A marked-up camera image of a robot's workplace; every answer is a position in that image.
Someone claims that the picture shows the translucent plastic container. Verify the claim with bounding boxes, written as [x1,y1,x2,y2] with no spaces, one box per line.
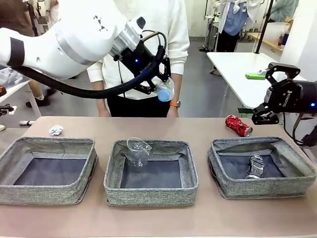
[266,22,291,48]

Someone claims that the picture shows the person in white sweater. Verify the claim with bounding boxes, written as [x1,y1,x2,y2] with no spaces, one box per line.
[87,0,191,100]

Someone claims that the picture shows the crushed red can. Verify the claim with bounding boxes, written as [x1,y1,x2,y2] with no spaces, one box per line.
[224,114,254,137]

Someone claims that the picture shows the person's right forearm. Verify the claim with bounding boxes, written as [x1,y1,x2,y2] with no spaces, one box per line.
[95,82,110,111]

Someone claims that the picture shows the clear bottle with blue cap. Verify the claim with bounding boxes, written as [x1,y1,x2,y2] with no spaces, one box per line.
[152,78,175,103]

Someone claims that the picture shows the person in green top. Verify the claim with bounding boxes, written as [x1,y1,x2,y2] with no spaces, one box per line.
[269,0,299,23]

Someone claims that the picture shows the clear plastic cup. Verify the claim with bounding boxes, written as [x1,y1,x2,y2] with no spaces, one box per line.
[126,136,153,173]

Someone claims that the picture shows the green flat device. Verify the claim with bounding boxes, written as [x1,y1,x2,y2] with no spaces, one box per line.
[245,71,266,81]

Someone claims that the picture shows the white background table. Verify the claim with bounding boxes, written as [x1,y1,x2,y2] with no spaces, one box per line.
[207,52,317,118]

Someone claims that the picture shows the black stand pole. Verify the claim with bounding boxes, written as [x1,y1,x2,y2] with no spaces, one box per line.
[255,0,274,54]

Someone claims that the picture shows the grey fabric basket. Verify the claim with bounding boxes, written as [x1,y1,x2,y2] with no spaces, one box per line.
[207,136,317,200]
[103,139,199,207]
[0,137,99,206]

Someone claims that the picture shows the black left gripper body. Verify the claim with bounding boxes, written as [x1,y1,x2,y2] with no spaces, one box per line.
[120,40,163,78]

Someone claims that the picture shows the person in blue shirt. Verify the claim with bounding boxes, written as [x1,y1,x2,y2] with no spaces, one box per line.
[217,0,250,53]

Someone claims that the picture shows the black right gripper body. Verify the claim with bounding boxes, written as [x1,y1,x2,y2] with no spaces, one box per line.
[265,80,317,114]

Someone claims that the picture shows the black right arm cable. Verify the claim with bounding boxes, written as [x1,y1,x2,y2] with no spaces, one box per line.
[281,111,317,150]

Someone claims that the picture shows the white side desk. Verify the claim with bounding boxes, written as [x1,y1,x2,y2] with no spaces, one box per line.
[0,78,42,120]

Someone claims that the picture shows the crumpled white tissue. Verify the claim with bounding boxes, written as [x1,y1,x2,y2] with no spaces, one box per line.
[49,124,64,136]

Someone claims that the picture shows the person's left hand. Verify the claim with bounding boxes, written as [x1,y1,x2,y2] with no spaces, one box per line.
[166,106,180,118]

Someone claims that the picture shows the person's left forearm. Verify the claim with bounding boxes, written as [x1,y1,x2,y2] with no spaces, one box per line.
[169,73,184,102]

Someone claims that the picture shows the person's black trousers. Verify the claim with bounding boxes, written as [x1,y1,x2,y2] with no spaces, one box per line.
[106,95,172,118]

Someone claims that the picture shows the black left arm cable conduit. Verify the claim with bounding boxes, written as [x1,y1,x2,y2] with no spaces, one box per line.
[14,30,167,100]

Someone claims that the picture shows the crushed silver can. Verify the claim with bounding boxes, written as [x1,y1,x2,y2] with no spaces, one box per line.
[245,154,264,179]

